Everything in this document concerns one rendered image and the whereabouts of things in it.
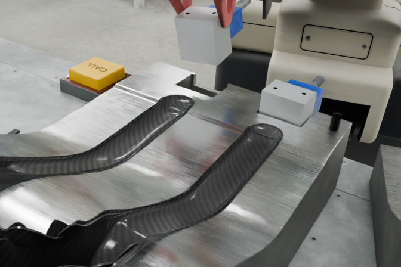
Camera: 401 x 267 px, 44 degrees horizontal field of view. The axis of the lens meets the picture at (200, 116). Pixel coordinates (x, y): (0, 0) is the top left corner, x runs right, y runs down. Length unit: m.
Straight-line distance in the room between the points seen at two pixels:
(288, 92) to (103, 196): 0.25
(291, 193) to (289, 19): 0.52
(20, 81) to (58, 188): 0.46
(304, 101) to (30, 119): 0.37
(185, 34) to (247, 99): 0.10
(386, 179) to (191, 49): 0.25
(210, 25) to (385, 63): 0.48
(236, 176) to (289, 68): 0.48
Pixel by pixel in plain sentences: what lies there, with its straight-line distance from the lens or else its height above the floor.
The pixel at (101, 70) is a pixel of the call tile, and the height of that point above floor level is 0.84.
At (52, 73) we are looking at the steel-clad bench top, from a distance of 0.84.
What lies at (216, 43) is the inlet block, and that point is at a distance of 0.55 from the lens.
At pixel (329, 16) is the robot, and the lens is 0.92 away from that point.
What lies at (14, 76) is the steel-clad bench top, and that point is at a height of 0.80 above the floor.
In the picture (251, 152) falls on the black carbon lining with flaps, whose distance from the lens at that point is 0.50.
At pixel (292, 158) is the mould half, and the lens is 0.49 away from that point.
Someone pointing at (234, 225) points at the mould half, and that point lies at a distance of 0.40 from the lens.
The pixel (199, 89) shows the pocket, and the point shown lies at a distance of 0.62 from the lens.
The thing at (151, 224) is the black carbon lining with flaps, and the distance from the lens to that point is 0.36.
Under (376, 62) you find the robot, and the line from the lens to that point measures 0.95.
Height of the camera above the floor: 1.15
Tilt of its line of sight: 30 degrees down
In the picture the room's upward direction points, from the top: 4 degrees clockwise
